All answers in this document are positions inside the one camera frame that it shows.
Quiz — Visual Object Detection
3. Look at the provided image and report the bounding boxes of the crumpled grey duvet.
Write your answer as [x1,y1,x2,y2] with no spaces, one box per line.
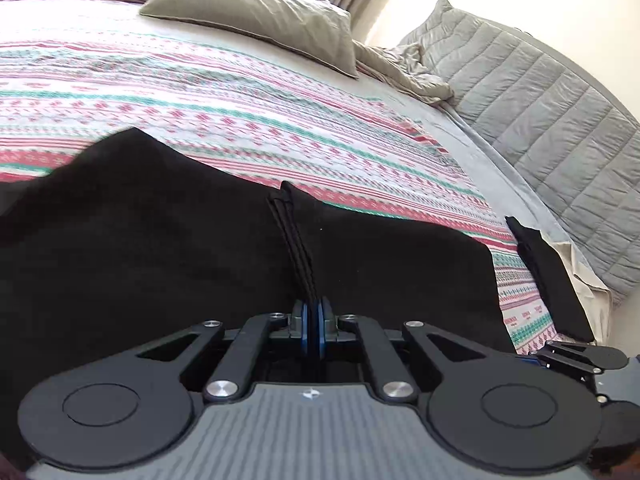
[0,0,456,107]

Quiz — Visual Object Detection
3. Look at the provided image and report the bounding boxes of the black pants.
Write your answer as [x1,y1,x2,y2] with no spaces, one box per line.
[0,126,597,467]

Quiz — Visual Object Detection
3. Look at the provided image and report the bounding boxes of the grey pillow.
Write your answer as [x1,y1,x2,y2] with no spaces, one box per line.
[138,0,360,80]

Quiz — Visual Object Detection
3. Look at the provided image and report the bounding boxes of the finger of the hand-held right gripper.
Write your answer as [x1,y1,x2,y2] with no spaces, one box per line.
[520,340,630,387]

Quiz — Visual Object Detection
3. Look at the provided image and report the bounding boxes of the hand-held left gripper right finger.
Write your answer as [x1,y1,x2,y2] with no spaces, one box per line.
[312,297,489,404]

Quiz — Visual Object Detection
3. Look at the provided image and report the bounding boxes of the red green patterned blanket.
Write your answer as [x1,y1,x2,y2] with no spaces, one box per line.
[0,34,557,357]

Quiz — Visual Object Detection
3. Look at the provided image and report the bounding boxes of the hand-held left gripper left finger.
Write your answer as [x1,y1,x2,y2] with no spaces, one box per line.
[137,299,313,404]

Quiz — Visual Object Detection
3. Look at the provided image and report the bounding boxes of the grey quilted headboard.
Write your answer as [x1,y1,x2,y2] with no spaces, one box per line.
[397,0,640,307]

